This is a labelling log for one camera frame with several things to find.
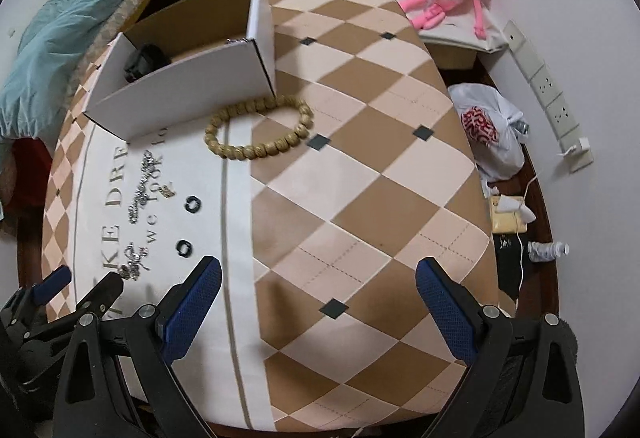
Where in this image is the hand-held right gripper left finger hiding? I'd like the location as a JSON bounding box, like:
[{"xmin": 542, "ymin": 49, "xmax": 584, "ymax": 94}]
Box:
[{"xmin": 52, "ymin": 255, "xmax": 223, "ymax": 438}]

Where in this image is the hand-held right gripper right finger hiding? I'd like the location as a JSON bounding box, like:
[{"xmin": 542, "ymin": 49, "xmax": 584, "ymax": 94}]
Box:
[{"xmin": 416, "ymin": 257, "xmax": 586, "ymax": 438}]

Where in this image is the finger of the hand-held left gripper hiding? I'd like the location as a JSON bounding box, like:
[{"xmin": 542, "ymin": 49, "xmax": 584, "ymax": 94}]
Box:
[
  {"xmin": 1, "ymin": 265, "xmax": 73, "ymax": 320},
  {"xmin": 29, "ymin": 274, "xmax": 125, "ymax": 337}
]

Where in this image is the silver pendant necklace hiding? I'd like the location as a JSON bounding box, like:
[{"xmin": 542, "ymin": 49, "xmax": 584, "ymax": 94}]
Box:
[{"xmin": 117, "ymin": 243, "xmax": 151, "ymax": 281}]

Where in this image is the silver chain bracelet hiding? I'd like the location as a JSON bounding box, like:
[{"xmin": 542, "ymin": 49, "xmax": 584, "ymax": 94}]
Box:
[{"xmin": 127, "ymin": 152, "xmax": 157, "ymax": 224}]

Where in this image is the wooden bead bracelet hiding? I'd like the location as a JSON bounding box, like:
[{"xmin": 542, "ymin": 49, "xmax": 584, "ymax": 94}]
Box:
[{"xmin": 203, "ymin": 96, "xmax": 313, "ymax": 161}]

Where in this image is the white cardboard box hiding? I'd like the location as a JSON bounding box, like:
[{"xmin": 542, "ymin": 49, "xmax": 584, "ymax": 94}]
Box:
[{"xmin": 82, "ymin": 0, "xmax": 277, "ymax": 141}]

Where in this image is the black bag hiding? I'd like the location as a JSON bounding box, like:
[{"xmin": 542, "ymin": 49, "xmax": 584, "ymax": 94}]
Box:
[{"xmin": 492, "ymin": 233, "xmax": 526, "ymax": 301}]

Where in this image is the yellow box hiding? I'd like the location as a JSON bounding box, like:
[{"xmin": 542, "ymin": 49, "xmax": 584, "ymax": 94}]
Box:
[{"xmin": 490, "ymin": 198, "xmax": 529, "ymax": 235}]

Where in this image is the red cloth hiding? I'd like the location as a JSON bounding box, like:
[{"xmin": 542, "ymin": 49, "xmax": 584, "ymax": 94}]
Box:
[{"xmin": 0, "ymin": 138, "xmax": 57, "ymax": 221}]

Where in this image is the clear plastic bottle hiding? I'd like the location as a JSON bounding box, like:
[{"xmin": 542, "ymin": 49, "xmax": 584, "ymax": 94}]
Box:
[{"xmin": 527, "ymin": 240, "xmax": 571, "ymax": 263}]

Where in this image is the white tissue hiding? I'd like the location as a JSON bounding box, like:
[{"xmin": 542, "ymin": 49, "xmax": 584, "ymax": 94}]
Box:
[{"xmin": 487, "ymin": 187, "xmax": 537, "ymax": 224}]

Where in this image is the white plastic bag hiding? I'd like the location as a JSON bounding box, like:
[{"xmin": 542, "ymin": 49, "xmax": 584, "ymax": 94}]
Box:
[{"xmin": 447, "ymin": 83, "xmax": 531, "ymax": 182}]

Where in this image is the white charger plug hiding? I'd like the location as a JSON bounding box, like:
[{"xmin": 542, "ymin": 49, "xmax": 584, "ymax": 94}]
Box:
[{"xmin": 557, "ymin": 136, "xmax": 595, "ymax": 174}]

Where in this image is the black pouch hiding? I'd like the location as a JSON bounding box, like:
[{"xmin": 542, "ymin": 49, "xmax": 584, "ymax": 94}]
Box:
[{"xmin": 124, "ymin": 44, "xmax": 166, "ymax": 84}]

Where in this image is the wooden stool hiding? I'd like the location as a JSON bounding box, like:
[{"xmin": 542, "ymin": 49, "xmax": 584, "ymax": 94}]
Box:
[{"xmin": 430, "ymin": 43, "xmax": 477, "ymax": 70}]

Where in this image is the white cushion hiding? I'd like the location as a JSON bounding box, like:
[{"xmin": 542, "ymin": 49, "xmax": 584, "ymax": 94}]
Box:
[{"xmin": 375, "ymin": 0, "xmax": 511, "ymax": 54}]

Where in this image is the teal blanket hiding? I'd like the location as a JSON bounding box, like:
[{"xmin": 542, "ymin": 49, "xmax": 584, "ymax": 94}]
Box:
[{"xmin": 0, "ymin": 0, "xmax": 201, "ymax": 139}]

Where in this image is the white cable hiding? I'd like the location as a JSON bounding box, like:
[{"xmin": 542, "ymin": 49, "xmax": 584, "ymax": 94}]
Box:
[{"xmin": 512, "ymin": 170, "xmax": 544, "ymax": 305}]

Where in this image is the white wall socket row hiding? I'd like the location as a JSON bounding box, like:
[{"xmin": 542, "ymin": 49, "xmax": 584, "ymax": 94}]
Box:
[{"xmin": 502, "ymin": 19, "xmax": 583, "ymax": 141}]

